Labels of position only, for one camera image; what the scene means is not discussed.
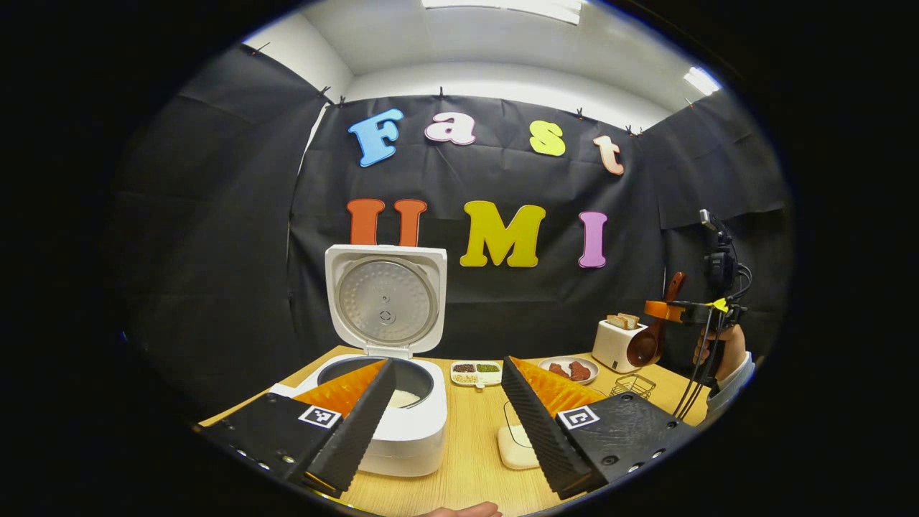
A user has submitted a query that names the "white toaster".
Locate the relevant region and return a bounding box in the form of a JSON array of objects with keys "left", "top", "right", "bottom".
[{"left": 592, "top": 319, "right": 650, "bottom": 374}]

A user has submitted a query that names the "metal wire chopstick holder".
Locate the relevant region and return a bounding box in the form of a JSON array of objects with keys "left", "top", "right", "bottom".
[{"left": 610, "top": 373, "right": 658, "bottom": 401}]

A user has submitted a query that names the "clear rice container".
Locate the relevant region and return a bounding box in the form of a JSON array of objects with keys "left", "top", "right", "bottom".
[{"left": 497, "top": 399, "right": 543, "bottom": 471}]

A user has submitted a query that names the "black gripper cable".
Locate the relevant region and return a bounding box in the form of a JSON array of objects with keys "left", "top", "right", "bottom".
[{"left": 673, "top": 305, "right": 726, "bottom": 421}]

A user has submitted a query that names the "black backdrop cloth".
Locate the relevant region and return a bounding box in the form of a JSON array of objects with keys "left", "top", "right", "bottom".
[{"left": 108, "top": 43, "right": 794, "bottom": 424}]

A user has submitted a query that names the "white round plate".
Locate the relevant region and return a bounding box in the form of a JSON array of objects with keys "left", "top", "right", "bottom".
[{"left": 537, "top": 355, "right": 600, "bottom": 386}]

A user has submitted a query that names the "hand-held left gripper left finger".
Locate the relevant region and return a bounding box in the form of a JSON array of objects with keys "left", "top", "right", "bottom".
[{"left": 194, "top": 358, "right": 398, "bottom": 498}]

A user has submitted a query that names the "white divided bean dish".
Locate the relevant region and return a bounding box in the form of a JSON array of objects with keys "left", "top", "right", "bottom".
[{"left": 450, "top": 360, "right": 503, "bottom": 388}]

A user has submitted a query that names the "white rice cooker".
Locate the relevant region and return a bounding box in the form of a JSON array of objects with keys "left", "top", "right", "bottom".
[{"left": 291, "top": 244, "right": 449, "bottom": 478}]

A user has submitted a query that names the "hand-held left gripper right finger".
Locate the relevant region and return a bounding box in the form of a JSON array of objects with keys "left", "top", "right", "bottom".
[{"left": 500, "top": 356, "right": 701, "bottom": 501}]

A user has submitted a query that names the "small ceiling light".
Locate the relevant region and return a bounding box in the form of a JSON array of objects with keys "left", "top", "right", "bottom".
[{"left": 682, "top": 66, "right": 722, "bottom": 98}]

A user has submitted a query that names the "brown wooden spoon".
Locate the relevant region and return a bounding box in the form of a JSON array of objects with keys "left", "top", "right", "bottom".
[{"left": 626, "top": 271, "right": 687, "bottom": 368}]

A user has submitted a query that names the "long ceiling light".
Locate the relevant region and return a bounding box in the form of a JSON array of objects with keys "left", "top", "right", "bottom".
[{"left": 420, "top": 0, "right": 584, "bottom": 26}]

